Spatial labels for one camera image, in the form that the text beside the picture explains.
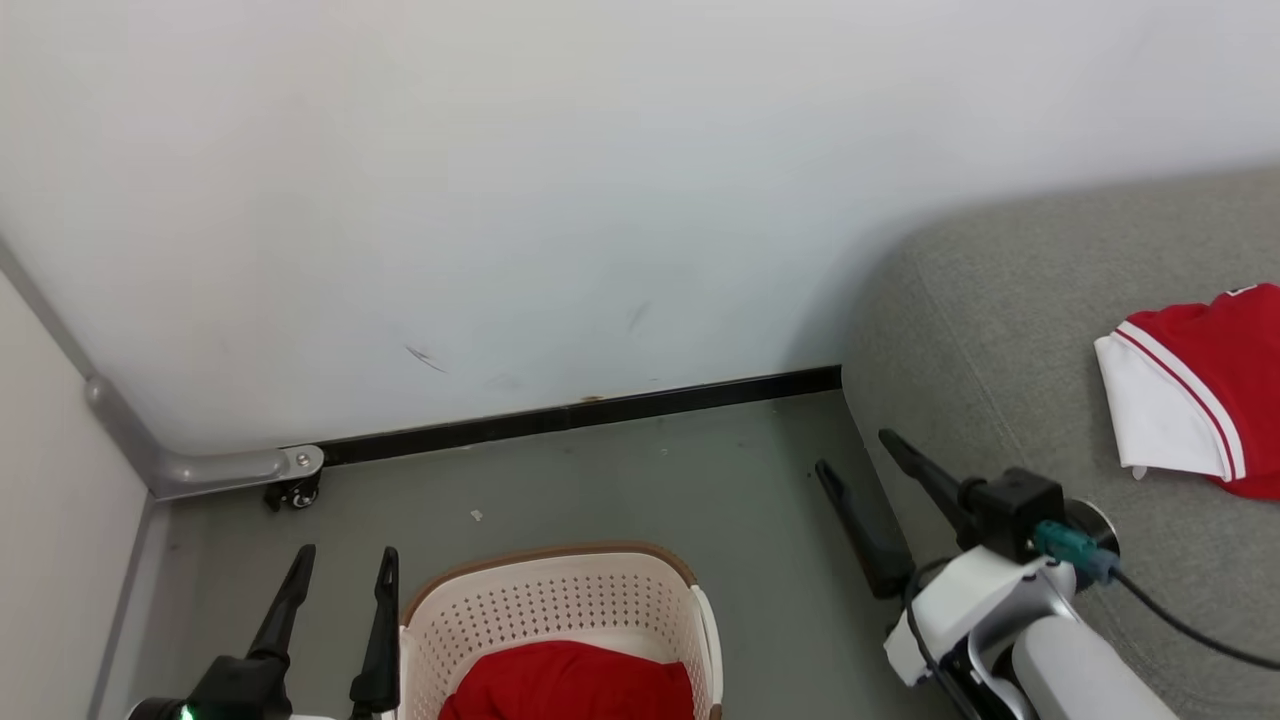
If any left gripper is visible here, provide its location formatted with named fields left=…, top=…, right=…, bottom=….
left=128, top=544, right=402, bottom=720

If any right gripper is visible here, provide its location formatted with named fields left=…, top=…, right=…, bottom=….
left=814, top=428, right=1077, bottom=689

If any plain red garment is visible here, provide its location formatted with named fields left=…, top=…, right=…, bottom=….
left=438, top=641, right=696, bottom=720

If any red white striped jersey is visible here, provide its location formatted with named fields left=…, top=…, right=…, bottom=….
left=1093, top=283, right=1280, bottom=501

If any grey fabric sofa seat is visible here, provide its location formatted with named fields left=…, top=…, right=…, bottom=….
left=842, top=165, right=1280, bottom=720

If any white perforated brown-rimmed laundry basket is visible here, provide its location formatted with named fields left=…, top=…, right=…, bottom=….
left=397, top=542, right=724, bottom=720

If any small black caster wheel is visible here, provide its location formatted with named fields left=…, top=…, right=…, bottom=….
left=263, top=472, right=322, bottom=512

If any black baseboard strip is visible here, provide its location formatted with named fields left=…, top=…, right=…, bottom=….
left=300, top=365, right=843, bottom=469

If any right teal plug camera cable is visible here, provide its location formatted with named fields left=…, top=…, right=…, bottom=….
left=1033, top=519, right=1280, bottom=671

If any grey metal frame foot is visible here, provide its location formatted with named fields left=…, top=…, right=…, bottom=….
left=0, top=235, right=325, bottom=502

